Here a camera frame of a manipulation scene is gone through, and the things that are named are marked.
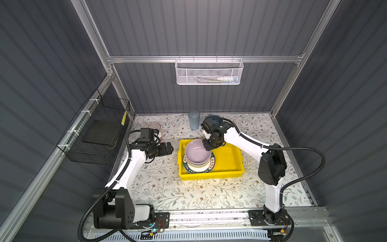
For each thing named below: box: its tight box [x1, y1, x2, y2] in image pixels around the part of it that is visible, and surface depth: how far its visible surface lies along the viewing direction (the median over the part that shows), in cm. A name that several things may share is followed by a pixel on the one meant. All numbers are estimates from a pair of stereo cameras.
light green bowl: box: [186, 157, 212, 172], surface depth 86 cm
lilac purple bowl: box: [184, 138, 212, 166], surface depth 89 cm
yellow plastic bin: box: [177, 139, 245, 180], surface depth 91 cm
